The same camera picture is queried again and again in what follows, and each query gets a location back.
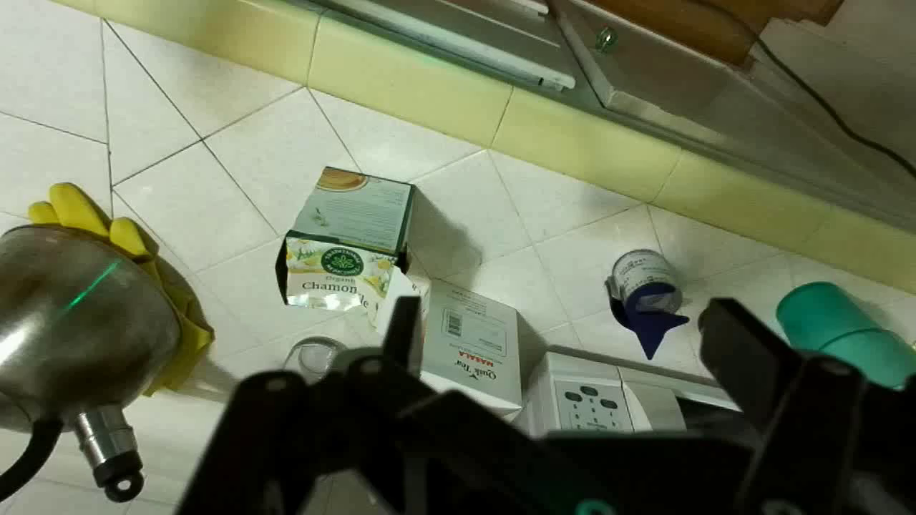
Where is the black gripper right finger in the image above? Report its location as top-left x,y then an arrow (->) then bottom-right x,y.
698,298 -> 916,515

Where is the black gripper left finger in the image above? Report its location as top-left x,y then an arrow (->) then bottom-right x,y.
179,298 -> 535,515

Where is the green tea box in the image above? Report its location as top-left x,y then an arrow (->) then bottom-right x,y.
274,165 -> 416,313

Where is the white cardboard box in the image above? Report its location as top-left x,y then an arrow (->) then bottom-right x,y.
379,271 -> 525,421

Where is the clear drinking glass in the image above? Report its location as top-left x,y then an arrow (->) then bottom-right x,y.
283,337 -> 343,383

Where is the teal plastic cup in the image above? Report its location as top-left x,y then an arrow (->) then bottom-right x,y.
777,280 -> 916,390

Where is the white microwave oven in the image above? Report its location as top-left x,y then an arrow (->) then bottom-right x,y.
519,348 -> 740,438

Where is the small blue white jug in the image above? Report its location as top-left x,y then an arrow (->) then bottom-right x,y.
605,248 -> 688,361

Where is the yellow rubber glove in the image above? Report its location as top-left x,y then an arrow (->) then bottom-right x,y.
27,182 -> 214,396

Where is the black power cable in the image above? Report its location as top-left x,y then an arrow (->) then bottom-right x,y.
757,34 -> 916,180

